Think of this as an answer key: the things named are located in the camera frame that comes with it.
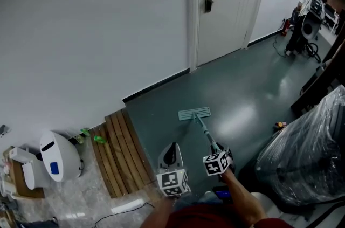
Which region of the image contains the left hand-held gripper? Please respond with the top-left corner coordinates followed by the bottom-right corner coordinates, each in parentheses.
top-left (156, 142), bottom-right (191, 197)

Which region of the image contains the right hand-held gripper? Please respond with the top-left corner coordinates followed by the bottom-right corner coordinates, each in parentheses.
top-left (202, 142), bottom-right (236, 182)

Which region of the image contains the teal mop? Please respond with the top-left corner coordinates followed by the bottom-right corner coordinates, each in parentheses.
top-left (177, 106), bottom-right (220, 154)

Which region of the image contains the person's right forearm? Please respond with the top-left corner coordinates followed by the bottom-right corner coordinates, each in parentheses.
top-left (222, 167), bottom-right (268, 223)

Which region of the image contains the person's left forearm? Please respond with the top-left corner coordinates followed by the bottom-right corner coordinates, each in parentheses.
top-left (140, 194), bottom-right (177, 228)

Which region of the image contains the black device with blue screen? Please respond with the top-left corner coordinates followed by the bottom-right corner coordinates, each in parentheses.
top-left (212, 185), bottom-right (233, 205)

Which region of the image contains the person's red shirt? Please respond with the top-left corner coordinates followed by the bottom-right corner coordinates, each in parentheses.
top-left (164, 204), bottom-right (295, 228)

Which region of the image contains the wooden slat pallet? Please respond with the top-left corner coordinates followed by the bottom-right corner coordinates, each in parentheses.
top-left (89, 108), bottom-right (160, 199)

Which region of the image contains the plastic-wrapped black chair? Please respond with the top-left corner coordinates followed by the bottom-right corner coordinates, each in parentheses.
top-left (255, 85), bottom-right (345, 206)

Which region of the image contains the white egg-shaped robot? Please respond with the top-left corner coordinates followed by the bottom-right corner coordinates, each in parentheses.
top-left (39, 129), bottom-right (83, 183)

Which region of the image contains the white door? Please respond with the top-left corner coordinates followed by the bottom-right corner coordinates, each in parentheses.
top-left (196, 0), bottom-right (267, 66)

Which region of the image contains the white boxy device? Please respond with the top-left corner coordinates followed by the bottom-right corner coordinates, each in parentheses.
top-left (10, 147), bottom-right (52, 190)

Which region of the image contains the brown cardboard box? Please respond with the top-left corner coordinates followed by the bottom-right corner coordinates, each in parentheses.
top-left (9, 159), bottom-right (45, 199)

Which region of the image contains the red fire extinguisher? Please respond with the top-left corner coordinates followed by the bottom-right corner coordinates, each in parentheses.
top-left (281, 18), bottom-right (291, 37)

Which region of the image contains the white round machine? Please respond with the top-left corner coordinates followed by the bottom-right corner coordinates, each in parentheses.
top-left (301, 0), bottom-right (326, 39)

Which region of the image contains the black floor cable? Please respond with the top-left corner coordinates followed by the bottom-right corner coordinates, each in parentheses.
top-left (91, 202), bottom-right (156, 228)

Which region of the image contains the white door frame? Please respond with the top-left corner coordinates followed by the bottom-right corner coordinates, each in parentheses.
top-left (188, 0), bottom-right (270, 73)

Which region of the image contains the black hose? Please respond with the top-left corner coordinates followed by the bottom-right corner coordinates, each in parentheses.
top-left (306, 42), bottom-right (323, 64)

